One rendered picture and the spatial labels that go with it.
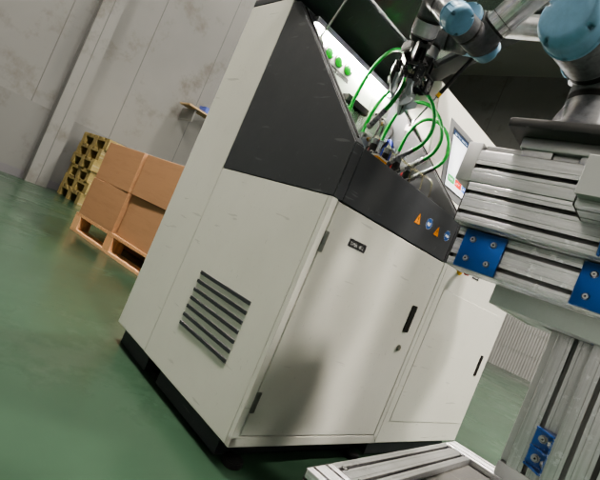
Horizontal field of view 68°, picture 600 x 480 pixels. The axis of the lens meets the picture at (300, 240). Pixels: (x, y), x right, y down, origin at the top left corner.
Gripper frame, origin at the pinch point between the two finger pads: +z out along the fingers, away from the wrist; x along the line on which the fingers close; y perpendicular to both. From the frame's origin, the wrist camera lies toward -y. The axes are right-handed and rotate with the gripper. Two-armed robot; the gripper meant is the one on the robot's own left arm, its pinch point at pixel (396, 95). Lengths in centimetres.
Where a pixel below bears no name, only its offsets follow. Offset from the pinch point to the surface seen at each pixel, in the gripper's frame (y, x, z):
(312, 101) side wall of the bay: 9.1, -27.0, 3.8
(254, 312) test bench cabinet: 62, -34, 43
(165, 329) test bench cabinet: 50, -61, 78
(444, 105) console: -47, 36, 20
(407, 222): 29.8, 10.0, 26.9
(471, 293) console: 18, 57, 67
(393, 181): 28.5, 0.5, 13.4
